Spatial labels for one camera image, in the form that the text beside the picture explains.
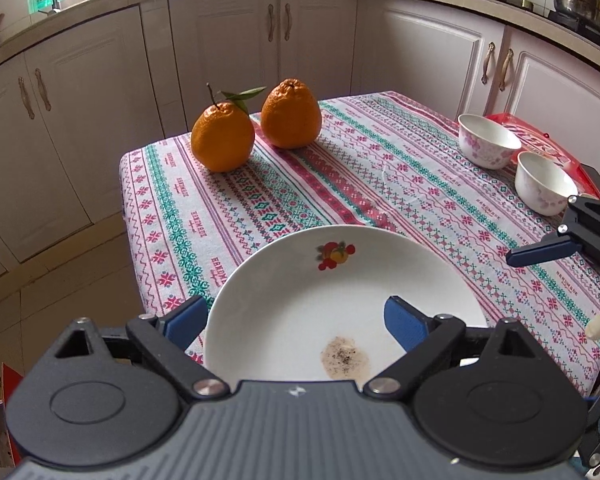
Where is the red snack gift box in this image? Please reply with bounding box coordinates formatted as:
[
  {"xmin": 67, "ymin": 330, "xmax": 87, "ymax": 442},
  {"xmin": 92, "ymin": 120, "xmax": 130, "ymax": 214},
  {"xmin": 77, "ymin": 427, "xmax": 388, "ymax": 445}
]
[{"xmin": 485, "ymin": 112, "xmax": 598, "ymax": 191}]

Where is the stained white fruit-print plate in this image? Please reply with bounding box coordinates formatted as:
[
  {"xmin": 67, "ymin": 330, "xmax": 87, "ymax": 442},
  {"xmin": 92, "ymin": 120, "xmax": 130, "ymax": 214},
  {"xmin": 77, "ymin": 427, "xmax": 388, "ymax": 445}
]
[{"xmin": 203, "ymin": 225, "xmax": 488, "ymax": 393}]

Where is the patterned tablecloth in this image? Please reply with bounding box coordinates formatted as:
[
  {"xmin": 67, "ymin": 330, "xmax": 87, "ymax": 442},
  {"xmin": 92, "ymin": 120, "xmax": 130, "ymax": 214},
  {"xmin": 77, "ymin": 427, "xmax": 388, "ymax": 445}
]
[{"xmin": 119, "ymin": 91, "xmax": 600, "ymax": 396}]

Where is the red cardboard box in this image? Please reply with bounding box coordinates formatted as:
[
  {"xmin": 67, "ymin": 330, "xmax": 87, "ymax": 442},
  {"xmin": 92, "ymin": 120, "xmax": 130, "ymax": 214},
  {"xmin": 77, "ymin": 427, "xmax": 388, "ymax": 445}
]
[{"xmin": 0, "ymin": 362, "xmax": 26, "ymax": 466}]

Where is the orange with green leaf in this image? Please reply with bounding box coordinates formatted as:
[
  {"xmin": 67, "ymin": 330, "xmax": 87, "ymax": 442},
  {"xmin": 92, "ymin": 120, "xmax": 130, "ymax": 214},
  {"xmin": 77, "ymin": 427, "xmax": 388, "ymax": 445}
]
[{"xmin": 191, "ymin": 82, "xmax": 267, "ymax": 173}]

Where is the black smartphone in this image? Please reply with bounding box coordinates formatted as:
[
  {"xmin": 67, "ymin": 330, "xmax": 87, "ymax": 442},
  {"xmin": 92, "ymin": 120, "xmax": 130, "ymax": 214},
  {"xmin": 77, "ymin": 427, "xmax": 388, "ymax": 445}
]
[{"xmin": 577, "ymin": 162, "xmax": 600, "ymax": 202}]

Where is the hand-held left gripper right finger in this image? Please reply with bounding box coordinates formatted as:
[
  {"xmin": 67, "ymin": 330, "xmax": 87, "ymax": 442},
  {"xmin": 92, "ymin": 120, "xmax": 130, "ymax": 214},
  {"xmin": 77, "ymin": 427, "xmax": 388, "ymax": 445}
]
[{"xmin": 362, "ymin": 296, "xmax": 537, "ymax": 401}]

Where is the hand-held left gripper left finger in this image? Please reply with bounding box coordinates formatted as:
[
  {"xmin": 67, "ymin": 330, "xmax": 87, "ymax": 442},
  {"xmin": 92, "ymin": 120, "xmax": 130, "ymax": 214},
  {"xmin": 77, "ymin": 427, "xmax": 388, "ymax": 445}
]
[{"xmin": 55, "ymin": 295, "xmax": 230, "ymax": 401}]

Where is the white floral bowl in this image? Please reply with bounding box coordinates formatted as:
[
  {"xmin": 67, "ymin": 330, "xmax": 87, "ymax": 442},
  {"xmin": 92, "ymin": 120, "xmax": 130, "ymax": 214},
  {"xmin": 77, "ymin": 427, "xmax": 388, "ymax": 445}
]
[
  {"xmin": 515, "ymin": 151, "xmax": 581, "ymax": 217},
  {"xmin": 457, "ymin": 112, "xmax": 523, "ymax": 171}
]

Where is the orange with bumpy top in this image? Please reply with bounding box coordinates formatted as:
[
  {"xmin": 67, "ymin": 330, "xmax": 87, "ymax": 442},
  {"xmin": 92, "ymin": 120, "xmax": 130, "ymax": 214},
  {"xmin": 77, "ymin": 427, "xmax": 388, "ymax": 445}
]
[{"xmin": 260, "ymin": 78, "xmax": 323, "ymax": 150}]

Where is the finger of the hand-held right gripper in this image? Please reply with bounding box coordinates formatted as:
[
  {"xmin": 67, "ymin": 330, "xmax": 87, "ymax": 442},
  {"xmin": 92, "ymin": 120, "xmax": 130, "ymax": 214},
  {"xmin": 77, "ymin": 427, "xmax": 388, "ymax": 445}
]
[
  {"xmin": 577, "ymin": 382, "xmax": 600, "ymax": 468},
  {"xmin": 506, "ymin": 195, "xmax": 600, "ymax": 281}
]

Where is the gas stove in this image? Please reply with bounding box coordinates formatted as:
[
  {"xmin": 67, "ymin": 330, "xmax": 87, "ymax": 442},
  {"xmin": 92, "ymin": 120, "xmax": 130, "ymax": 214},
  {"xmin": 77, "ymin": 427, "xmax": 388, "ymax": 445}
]
[{"xmin": 447, "ymin": 0, "xmax": 600, "ymax": 53}]

